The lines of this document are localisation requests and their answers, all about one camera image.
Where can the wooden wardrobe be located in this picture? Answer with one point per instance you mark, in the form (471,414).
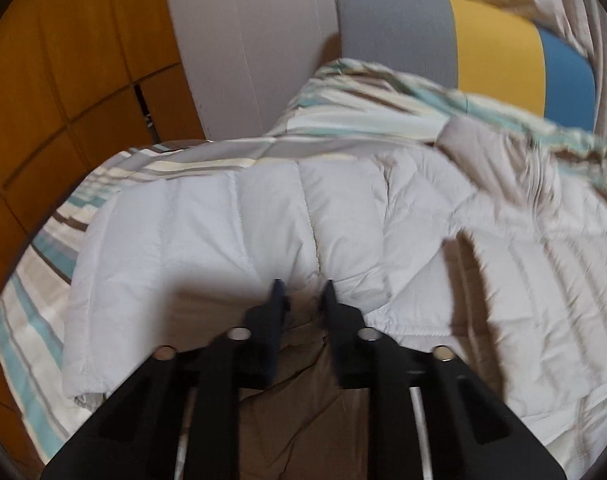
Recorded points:
(58,60)

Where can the grey yellow blue headboard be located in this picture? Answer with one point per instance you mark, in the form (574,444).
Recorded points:
(498,50)

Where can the white down jacket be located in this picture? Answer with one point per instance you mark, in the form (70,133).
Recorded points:
(183,240)

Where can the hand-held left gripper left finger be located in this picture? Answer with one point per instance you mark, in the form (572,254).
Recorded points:
(276,310)

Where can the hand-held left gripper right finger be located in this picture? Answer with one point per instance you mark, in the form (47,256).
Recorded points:
(329,310)

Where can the striped duvet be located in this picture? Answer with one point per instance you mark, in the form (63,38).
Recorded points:
(28,310)

